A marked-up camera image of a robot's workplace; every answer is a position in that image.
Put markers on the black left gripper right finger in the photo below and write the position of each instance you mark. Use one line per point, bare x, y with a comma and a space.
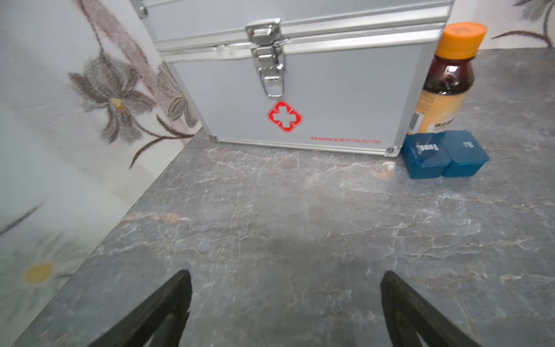
413, 321

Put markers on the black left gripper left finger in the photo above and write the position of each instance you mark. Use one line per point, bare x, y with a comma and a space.
159, 321

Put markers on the blue pill organizer box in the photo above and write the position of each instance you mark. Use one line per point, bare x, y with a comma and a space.
450, 154

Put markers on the brown bottle orange cap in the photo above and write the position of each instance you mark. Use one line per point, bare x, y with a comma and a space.
449, 79

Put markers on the silver metal case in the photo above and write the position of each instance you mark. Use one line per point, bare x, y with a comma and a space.
341, 76

